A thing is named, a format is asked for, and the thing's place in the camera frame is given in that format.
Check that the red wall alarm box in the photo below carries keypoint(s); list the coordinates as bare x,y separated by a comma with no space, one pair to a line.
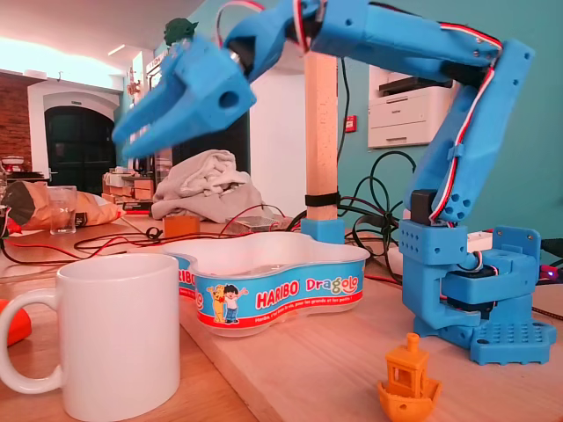
350,123

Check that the translucent Haribo candy tub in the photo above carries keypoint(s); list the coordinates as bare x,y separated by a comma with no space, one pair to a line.
281,299

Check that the orange printed toy boat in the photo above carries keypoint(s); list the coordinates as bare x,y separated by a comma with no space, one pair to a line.
404,395

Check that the crumpled grey cloth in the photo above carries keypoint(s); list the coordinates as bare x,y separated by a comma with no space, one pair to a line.
206,184

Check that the brown snack bag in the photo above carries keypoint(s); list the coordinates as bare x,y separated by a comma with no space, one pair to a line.
31,206

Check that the wooden camera post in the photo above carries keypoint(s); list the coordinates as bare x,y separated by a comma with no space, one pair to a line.
321,132

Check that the green figurine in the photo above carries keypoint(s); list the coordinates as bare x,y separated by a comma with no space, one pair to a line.
178,28

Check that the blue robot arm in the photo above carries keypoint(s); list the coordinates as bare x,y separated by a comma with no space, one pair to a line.
396,39

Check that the red controller board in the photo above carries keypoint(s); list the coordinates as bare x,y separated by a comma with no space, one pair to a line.
550,272

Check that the light wooden base board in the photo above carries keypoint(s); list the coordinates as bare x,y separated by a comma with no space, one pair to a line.
330,373

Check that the blue post mount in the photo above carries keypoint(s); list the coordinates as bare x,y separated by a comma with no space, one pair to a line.
323,230

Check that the white ceramic mug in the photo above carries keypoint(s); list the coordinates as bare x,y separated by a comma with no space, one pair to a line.
119,329

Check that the orange glasses case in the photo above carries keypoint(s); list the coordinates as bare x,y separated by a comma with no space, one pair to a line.
15,327

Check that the clear glass tumbler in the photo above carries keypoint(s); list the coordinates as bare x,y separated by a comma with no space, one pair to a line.
61,211

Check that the grey metal grid box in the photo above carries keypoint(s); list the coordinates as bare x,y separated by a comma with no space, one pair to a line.
255,223

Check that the stacked wooden crates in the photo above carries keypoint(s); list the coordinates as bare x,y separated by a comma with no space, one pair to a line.
141,189

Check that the small wooden block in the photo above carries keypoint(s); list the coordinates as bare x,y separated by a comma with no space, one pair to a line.
180,226

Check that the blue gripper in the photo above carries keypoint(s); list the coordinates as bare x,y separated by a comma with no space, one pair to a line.
203,90

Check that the dark arched door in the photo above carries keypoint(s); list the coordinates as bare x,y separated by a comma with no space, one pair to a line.
79,149

